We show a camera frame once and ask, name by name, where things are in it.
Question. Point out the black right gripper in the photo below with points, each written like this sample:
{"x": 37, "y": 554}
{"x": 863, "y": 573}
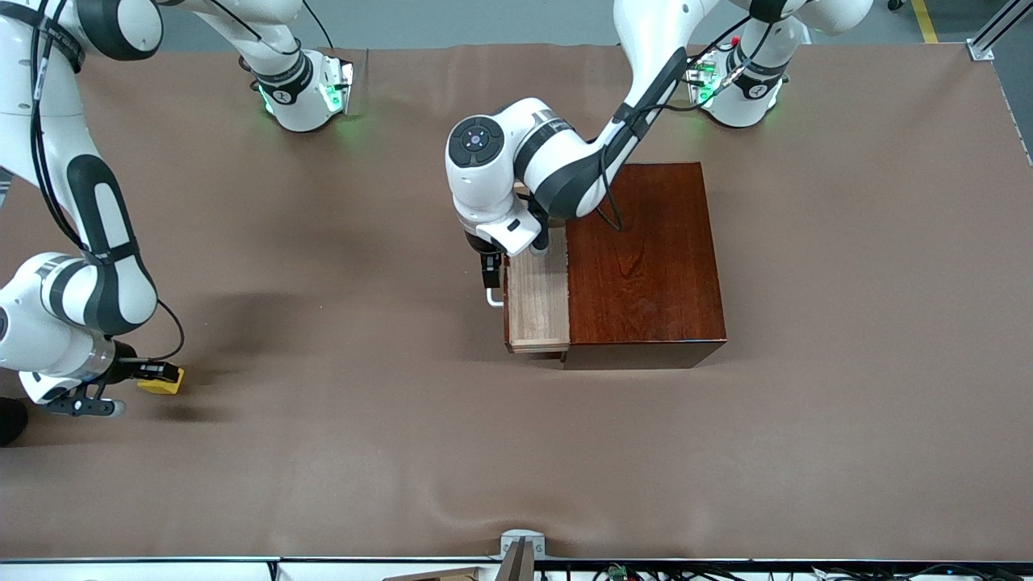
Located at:
{"x": 127, "y": 371}

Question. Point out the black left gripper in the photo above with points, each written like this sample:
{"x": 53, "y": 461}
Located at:
{"x": 489, "y": 264}

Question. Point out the yellow block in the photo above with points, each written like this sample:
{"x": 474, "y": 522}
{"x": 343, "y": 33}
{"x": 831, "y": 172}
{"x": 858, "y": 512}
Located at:
{"x": 165, "y": 387}

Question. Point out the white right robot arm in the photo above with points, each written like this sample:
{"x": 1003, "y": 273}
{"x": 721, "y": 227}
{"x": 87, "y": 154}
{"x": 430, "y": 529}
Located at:
{"x": 24, "y": 105}

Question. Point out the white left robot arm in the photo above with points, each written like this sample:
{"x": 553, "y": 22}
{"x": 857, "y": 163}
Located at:
{"x": 484, "y": 186}

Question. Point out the dark wooden drawer cabinet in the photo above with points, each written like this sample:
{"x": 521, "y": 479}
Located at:
{"x": 662, "y": 274}

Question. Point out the black round object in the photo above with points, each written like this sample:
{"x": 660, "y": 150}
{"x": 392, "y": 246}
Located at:
{"x": 10, "y": 421}

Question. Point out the brown table cloth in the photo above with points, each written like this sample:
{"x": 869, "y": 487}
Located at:
{"x": 323, "y": 452}

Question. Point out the light wood board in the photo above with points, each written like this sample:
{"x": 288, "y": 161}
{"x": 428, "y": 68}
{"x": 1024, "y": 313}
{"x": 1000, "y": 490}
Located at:
{"x": 440, "y": 575}

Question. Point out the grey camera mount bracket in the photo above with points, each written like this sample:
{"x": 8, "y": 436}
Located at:
{"x": 522, "y": 539}

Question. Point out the aluminium frame profile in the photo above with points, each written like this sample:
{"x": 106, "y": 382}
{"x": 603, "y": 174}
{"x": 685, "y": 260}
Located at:
{"x": 1001, "y": 28}

